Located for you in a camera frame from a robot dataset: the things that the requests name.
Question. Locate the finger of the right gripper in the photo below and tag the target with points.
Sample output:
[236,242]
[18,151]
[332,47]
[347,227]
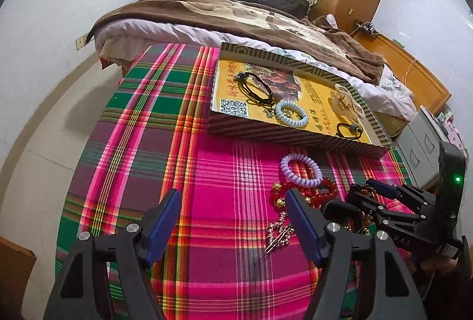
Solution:
[364,196]
[377,216]

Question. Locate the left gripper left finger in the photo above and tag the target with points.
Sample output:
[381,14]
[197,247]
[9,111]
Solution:
[82,289]

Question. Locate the silver rhinestone hair clip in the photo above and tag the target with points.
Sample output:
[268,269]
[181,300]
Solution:
[279,233]

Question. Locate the right hand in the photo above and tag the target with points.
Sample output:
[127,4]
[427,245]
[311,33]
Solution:
[441,264]

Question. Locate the grey drawer cabinet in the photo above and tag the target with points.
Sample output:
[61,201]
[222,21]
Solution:
[418,144]

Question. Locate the colourful plaid tablecloth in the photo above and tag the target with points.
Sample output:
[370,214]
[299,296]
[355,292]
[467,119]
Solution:
[153,137]

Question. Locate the wooden headboard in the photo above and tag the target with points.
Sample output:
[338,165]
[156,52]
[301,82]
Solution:
[427,89]

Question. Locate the wooden furniture corner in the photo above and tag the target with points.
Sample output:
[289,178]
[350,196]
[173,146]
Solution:
[16,266]

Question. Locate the yellow striped box tray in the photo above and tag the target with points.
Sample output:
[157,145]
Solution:
[265,96]

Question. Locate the white floral bed sheet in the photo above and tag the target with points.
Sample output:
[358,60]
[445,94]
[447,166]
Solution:
[123,41]

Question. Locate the dark brown cushion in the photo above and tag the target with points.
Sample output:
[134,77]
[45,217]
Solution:
[297,8]

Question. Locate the brown fleece blanket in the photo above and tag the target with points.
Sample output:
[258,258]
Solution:
[318,39]

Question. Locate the wall socket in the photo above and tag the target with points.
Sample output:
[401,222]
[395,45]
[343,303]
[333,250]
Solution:
[81,42]

